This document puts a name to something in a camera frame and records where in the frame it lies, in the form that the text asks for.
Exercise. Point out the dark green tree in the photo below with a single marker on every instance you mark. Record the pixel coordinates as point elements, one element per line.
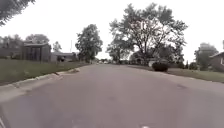
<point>204,55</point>

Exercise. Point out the grey asphalt road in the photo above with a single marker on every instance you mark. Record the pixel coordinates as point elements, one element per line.
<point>116,96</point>

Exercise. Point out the pale concrete kerb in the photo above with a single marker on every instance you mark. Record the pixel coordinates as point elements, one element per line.
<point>31,79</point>

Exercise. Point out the overhanging tree branches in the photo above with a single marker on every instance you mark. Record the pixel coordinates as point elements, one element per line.
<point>11,8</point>

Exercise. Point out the trees behind dark building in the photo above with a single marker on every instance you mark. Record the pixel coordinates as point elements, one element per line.
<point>20,41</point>

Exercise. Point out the dark round bush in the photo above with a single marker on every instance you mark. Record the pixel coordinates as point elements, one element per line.
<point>160,67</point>

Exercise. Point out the low grey house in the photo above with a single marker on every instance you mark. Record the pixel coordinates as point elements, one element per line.
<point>63,56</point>

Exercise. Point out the house behind large tree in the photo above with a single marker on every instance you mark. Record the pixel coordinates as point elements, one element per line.
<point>143,60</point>

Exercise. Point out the round green tree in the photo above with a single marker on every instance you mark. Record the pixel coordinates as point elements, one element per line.
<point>88,42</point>

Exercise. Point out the brick house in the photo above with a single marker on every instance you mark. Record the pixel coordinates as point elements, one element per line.
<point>218,62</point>

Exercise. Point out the dark grey building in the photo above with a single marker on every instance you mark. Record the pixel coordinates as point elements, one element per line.
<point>36,52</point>

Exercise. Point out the large spreading tree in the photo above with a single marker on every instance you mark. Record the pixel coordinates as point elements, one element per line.
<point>150,30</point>

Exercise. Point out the grass verge with bush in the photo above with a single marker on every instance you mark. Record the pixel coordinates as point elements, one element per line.
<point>200,74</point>

